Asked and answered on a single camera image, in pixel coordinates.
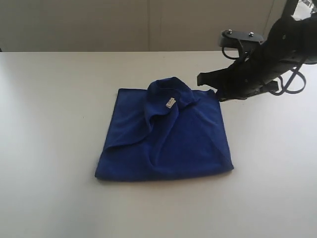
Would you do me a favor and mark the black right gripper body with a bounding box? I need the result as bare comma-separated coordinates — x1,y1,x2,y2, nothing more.
217,53,280,98

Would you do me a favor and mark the blue towel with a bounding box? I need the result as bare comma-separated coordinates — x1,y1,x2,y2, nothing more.
95,77,234,182

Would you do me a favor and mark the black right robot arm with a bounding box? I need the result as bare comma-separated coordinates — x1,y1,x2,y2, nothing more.
197,14,317,102

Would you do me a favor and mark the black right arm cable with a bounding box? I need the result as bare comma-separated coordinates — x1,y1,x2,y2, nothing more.
271,64,307,96

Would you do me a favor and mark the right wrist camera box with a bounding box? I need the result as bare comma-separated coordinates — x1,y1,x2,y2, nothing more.
218,29,264,54

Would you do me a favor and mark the dark window frame post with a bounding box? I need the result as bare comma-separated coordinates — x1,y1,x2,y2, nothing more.
281,0,299,18

